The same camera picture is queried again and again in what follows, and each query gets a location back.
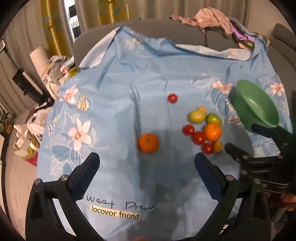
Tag person's right hand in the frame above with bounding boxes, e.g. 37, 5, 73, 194
281, 192, 296, 209

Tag yellow-green lemon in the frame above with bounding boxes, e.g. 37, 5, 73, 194
188, 108, 206, 123

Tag pink clothes pile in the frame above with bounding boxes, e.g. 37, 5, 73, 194
170, 8, 234, 38

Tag orange mandarin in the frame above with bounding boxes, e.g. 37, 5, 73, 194
203, 123, 222, 142
138, 133, 160, 154

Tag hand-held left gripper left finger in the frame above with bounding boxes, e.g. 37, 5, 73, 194
26, 152, 100, 241

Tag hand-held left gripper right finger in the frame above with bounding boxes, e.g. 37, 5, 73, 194
194, 152, 271, 241

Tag green plastic bowl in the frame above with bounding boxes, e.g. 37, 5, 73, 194
228, 79, 280, 133

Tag white plastic bags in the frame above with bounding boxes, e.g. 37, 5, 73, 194
13, 108, 48, 160

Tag green lime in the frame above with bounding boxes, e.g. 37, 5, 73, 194
206, 113, 222, 126

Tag beige curtain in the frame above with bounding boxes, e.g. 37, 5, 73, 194
129, 0, 255, 21

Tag mixed clothes pile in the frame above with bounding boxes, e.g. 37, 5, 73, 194
41, 55, 78, 98

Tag grey sofa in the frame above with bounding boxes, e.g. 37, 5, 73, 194
73, 18, 296, 93

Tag yellow floral curtain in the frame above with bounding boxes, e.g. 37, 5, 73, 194
40, 0, 70, 57
97, 0, 129, 26

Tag blue floral bed sheet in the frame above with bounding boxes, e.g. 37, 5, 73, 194
37, 25, 293, 241

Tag white cylinder lamp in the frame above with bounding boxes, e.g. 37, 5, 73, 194
29, 46, 50, 78

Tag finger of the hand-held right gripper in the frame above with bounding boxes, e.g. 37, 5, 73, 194
251, 123, 292, 144
225, 143, 285, 164

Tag purple cloth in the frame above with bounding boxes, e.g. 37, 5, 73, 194
231, 20, 258, 49

